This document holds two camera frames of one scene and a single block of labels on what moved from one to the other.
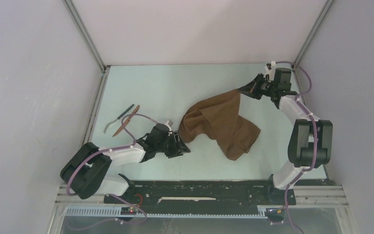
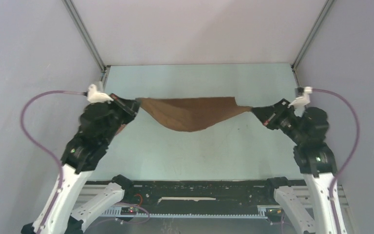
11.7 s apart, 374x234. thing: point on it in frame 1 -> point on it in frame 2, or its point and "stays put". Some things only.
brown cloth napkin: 217,116 -> 190,114
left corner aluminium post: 84,35 stays put
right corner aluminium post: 312,33 stays put
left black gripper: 175,152 -> 131,106
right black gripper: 251,89 -> 266,114
